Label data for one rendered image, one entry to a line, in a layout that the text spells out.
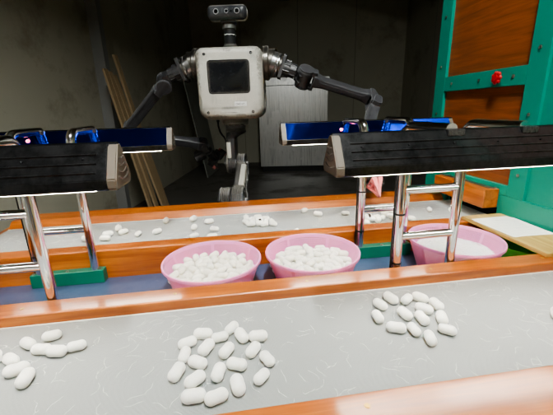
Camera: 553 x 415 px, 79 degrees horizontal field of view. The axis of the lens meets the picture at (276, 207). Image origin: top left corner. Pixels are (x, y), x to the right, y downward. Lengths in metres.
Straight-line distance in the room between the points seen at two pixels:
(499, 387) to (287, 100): 6.08
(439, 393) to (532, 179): 0.93
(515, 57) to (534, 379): 1.07
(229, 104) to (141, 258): 0.94
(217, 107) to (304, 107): 4.77
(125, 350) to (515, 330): 0.73
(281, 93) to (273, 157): 1.18
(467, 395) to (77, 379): 0.60
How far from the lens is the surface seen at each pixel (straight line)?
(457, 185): 0.93
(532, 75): 1.38
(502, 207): 1.44
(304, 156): 6.51
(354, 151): 0.59
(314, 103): 6.47
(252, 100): 1.74
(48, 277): 0.90
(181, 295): 0.80
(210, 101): 1.77
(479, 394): 0.61
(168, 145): 1.11
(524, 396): 0.63
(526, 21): 1.46
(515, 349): 0.76
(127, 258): 1.12
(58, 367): 0.74
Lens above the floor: 1.15
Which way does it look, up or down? 16 degrees down
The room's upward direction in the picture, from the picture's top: 2 degrees counter-clockwise
